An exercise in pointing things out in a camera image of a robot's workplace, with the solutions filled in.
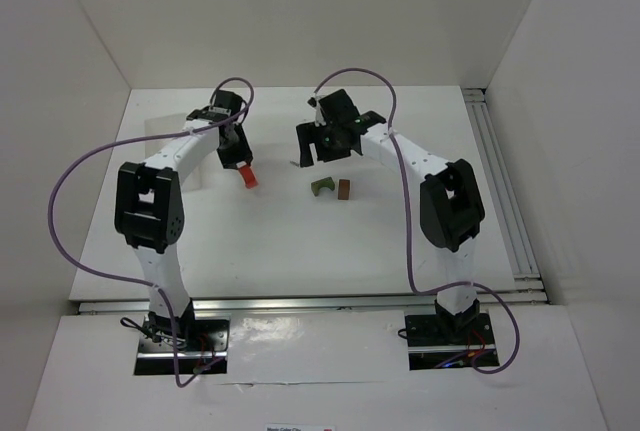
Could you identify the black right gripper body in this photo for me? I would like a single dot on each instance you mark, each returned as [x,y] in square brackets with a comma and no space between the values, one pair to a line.
[310,136]

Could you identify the red wood block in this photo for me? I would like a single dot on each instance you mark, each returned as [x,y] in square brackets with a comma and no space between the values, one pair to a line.
[248,176]

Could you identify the aluminium side rail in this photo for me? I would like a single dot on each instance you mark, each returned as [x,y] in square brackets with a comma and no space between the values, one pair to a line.
[529,284]

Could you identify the brown wood block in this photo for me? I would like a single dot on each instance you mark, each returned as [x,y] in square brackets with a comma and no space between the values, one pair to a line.
[344,188]

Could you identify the green arch wood block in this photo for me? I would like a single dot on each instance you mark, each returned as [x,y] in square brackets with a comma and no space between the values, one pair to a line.
[319,185]

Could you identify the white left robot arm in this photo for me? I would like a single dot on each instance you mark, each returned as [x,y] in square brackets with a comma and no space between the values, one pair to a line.
[149,210]

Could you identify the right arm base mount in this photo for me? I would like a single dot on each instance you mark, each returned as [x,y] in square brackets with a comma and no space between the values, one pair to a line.
[429,347]

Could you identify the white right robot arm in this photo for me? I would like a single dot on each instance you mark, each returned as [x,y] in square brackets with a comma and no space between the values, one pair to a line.
[441,198]

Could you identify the aluminium front rail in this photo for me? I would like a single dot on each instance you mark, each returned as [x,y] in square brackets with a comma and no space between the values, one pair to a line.
[270,304]

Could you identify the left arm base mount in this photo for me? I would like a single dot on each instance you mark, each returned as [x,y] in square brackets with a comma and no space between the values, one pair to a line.
[203,352]

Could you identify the white paper label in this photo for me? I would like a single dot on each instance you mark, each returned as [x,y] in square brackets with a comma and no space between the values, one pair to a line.
[296,427]

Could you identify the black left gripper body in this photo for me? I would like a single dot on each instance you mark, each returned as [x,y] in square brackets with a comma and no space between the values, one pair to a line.
[236,156]

